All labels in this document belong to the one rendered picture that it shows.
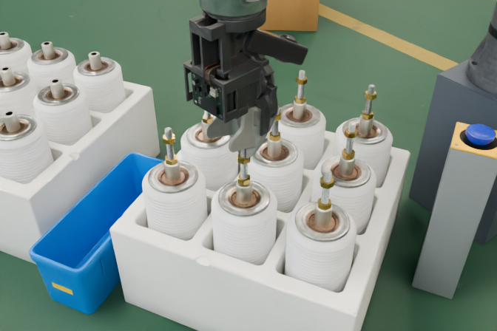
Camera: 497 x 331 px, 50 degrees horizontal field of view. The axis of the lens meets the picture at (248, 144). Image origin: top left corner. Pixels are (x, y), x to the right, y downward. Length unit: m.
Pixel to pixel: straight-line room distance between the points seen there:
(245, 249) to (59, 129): 0.45
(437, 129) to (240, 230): 0.48
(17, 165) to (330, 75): 0.95
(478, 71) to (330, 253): 0.45
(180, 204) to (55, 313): 0.33
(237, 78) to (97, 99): 0.57
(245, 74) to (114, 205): 0.57
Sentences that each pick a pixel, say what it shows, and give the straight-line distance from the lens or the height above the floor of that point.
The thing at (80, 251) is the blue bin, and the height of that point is 0.02.
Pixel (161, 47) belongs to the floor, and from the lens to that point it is 1.77.
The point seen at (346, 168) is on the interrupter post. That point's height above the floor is 0.27.
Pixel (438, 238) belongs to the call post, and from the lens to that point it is 0.94.
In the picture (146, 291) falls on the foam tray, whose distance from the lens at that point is 0.93.
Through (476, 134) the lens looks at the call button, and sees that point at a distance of 0.84.
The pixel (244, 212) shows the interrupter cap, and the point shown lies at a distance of 0.76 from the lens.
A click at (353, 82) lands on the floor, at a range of 1.58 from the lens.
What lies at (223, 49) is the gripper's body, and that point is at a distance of 0.60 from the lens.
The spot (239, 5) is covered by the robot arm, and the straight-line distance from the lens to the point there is 0.58.
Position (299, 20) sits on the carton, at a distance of 1.85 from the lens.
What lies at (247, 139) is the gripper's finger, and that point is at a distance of 0.68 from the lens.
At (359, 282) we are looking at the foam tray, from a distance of 0.79.
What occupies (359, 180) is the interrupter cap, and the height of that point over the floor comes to 0.25.
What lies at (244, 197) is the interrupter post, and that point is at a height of 0.26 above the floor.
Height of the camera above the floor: 0.78
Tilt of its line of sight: 37 degrees down
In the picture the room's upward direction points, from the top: straight up
